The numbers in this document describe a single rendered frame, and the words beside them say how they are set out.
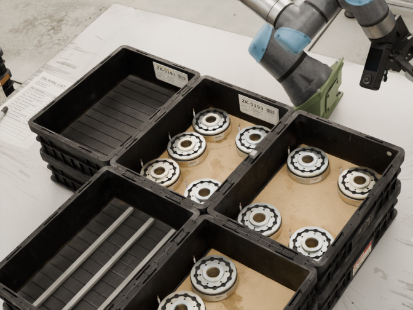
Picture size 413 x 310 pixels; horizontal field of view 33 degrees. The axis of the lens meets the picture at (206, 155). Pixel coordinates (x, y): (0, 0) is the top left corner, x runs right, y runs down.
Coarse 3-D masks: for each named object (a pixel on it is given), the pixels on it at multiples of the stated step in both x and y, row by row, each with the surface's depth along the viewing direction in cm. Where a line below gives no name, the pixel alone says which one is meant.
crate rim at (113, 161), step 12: (192, 84) 189; (228, 84) 187; (180, 96) 186; (252, 96) 183; (264, 96) 182; (168, 108) 183; (288, 108) 178; (156, 120) 181; (144, 132) 178; (132, 144) 175; (264, 144) 170; (120, 156) 173; (120, 168) 169; (240, 168) 165; (144, 180) 166; (228, 180) 162; (168, 192) 162; (216, 192) 160; (192, 204) 159; (204, 204) 158
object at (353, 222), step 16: (304, 112) 176; (336, 128) 171; (272, 144) 170; (384, 144) 165; (256, 160) 166; (400, 160) 161; (240, 176) 163; (224, 192) 160; (208, 208) 157; (368, 208) 154; (240, 224) 153; (352, 224) 149; (272, 240) 148; (336, 240) 147; (304, 256) 144; (320, 272) 144
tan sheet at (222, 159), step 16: (192, 128) 192; (240, 128) 189; (208, 144) 186; (224, 144) 186; (208, 160) 182; (224, 160) 181; (240, 160) 181; (192, 176) 179; (208, 176) 178; (224, 176) 177; (176, 192) 175
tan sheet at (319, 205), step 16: (336, 160) 177; (288, 176) 175; (336, 176) 173; (272, 192) 172; (288, 192) 171; (304, 192) 170; (320, 192) 170; (336, 192) 169; (288, 208) 167; (304, 208) 167; (320, 208) 166; (336, 208) 166; (352, 208) 165; (288, 224) 164; (304, 224) 163; (320, 224) 163; (336, 224) 162; (288, 240) 160
